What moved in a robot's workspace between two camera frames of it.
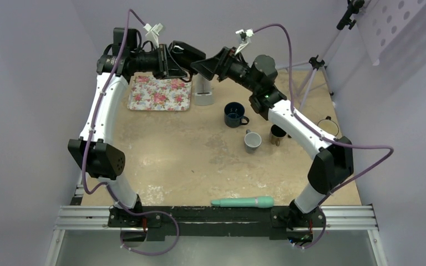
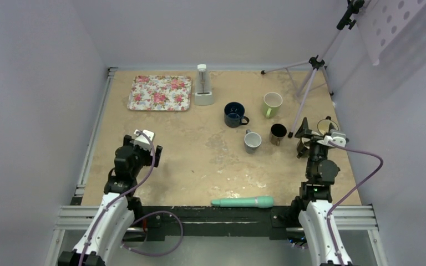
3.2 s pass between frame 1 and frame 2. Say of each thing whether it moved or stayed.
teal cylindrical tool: stayed
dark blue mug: stayed
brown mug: stayed
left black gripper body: moved
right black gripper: moved
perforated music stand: stayed
